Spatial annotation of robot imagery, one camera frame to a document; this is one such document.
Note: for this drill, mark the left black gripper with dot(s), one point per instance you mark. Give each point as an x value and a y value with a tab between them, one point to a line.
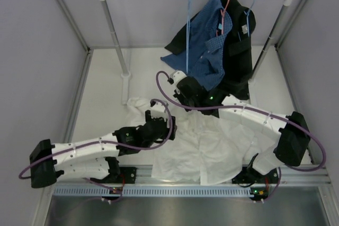
175	127

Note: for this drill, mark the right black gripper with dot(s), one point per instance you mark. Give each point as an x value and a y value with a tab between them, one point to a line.
179	96

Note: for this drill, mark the white shirt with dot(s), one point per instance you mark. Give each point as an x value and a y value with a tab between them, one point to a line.
205	150

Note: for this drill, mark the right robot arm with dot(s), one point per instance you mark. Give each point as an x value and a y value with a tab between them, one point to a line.
289	133

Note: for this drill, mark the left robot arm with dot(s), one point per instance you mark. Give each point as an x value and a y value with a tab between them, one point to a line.
97	159

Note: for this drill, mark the blue checked shirt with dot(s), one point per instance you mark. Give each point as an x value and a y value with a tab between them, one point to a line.
203	60

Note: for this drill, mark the black shirt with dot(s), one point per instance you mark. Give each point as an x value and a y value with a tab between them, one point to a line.
237	56

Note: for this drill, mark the blue hanger under black shirt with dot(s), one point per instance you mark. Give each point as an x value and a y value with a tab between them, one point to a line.
245	22

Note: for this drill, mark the empty light blue hanger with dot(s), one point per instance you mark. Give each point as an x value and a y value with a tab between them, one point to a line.
188	24

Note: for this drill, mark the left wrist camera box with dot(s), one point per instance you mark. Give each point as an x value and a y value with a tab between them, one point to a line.
159	109

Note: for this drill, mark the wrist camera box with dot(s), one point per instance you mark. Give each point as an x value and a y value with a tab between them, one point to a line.
176	77
159	109

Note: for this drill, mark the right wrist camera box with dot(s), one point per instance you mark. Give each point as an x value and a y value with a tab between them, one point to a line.
176	77

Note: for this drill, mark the pink wire hanger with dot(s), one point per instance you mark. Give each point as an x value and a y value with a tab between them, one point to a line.
224	11

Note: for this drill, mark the perforated cable duct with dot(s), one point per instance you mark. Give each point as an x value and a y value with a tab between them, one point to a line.
153	191

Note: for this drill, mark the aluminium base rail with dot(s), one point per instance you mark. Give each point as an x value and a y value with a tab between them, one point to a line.
289	177

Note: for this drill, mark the aluminium frame post right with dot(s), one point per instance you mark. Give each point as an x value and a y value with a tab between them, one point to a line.
290	23

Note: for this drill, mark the aluminium frame post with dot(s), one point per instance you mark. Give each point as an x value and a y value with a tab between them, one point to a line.
72	23
290	23

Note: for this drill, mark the aluminium frame post left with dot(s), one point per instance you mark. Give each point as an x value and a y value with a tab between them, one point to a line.
72	23

